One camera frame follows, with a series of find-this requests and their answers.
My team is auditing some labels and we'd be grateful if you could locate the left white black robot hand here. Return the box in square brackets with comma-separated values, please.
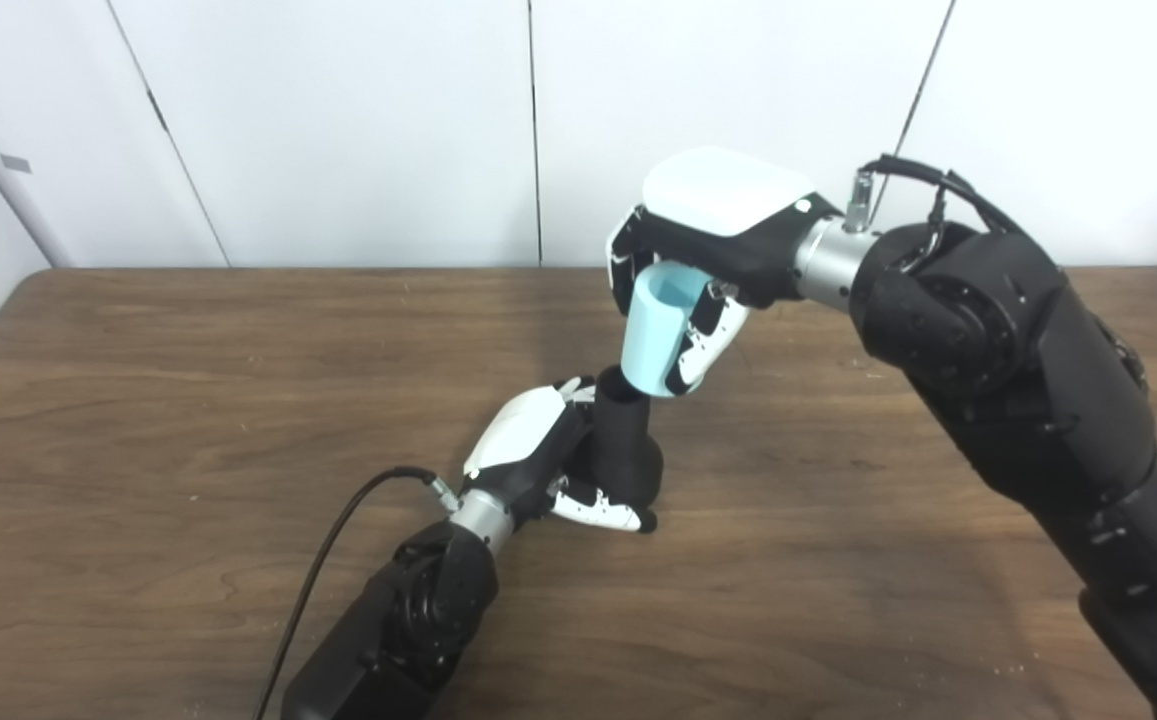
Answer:
[462, 376, 659, 535]

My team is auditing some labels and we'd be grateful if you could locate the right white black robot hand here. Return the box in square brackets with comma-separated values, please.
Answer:
[606, 146, 844, 398]

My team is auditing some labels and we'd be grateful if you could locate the black funnel-shaped nozzle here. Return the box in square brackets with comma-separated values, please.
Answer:
[568, 366, 665, 508]

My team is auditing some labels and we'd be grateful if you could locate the light-blue cylindrical hose piece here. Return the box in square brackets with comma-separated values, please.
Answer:
[620, 262, 707, 397]

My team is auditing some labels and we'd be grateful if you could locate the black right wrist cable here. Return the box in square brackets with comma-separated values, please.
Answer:
[843, 155, 1034, 246]

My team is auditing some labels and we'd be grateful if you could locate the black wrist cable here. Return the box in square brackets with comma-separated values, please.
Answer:
[843, 155, 1034, 246]
[253, 466, 461, 720]

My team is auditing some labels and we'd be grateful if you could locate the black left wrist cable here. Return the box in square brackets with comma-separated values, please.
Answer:
[253, 466, 461, 720]

